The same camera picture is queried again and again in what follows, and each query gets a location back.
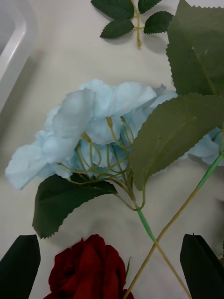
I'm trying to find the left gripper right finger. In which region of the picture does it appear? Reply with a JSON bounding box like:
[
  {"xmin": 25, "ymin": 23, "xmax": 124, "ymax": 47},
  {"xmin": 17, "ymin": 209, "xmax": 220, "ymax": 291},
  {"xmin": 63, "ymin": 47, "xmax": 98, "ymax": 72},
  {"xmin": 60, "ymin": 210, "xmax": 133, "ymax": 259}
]
[{"xmin": 180, "ymin": 233, "xmax": 224, "ymax": 299}]

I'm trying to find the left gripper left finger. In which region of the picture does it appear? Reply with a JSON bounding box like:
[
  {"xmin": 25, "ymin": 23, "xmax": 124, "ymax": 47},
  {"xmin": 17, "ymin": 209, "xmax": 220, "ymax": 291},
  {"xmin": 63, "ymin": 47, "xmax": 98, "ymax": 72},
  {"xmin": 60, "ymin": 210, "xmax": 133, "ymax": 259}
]
[{"xmin": 0, "ymin": 234, "xmax": 41, "ymax": 299}]

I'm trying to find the red rose with green stem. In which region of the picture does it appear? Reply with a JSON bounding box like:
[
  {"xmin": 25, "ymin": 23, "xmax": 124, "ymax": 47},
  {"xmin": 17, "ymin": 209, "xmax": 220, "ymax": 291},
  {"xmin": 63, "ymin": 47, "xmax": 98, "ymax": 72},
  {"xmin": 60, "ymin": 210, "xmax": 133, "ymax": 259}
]
[{"xmin": 48, "ymin": 234, "xmax": 135, "ymax": 299}]

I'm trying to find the pale blue flower with leaves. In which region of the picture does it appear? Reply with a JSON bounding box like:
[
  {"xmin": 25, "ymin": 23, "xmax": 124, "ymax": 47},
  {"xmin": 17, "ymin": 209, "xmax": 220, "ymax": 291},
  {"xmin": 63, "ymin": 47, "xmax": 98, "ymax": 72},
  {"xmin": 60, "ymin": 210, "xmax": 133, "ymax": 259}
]
[
  {"xmin": 122, "ymin": 0, "xmax": 224, "ymax": 299},
  {"xmin": 4, "ymin": 78, "xmax": 224, "ymax": 299}
]

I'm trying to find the shallow white plastic box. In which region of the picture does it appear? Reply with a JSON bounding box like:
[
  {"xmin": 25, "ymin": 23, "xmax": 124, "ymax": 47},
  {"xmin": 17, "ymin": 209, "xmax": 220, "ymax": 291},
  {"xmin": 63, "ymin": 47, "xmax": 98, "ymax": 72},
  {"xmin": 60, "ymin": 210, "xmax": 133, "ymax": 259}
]
[{"xmin": 0, "ymin": 0, "xmax": 39, "ymax": 113}]

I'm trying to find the dark green leaf twig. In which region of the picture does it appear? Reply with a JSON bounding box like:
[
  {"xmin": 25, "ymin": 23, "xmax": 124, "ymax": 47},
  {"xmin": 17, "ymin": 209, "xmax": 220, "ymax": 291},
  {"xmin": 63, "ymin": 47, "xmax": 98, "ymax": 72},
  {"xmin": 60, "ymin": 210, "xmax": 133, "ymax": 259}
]
[{"xmin": 90, "ymin": 0, "xmax": 175, "ymax": 47}]

